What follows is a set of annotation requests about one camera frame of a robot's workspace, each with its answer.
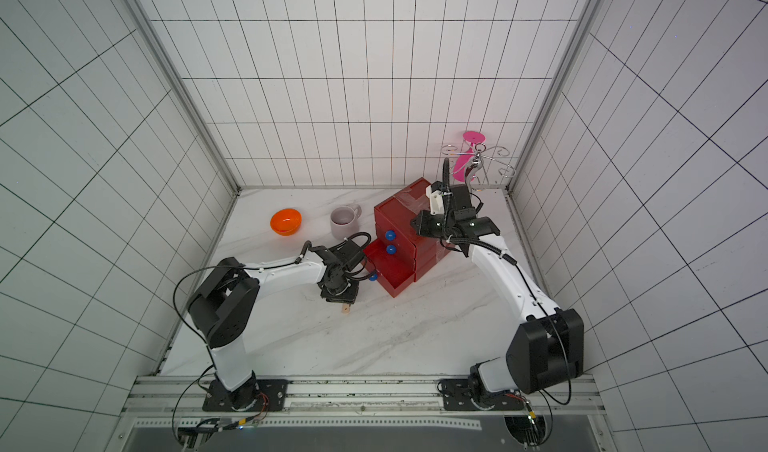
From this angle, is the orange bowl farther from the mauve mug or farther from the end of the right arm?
the end of the right arm

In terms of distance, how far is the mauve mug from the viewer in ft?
3.33

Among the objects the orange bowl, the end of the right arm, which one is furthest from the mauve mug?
the end of the right arm

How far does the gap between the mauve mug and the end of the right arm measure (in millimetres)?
371

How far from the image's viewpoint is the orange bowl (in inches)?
41.4

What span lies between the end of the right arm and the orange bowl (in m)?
0.53

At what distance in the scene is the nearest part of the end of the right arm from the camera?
0.57m

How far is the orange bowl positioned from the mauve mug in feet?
0.42
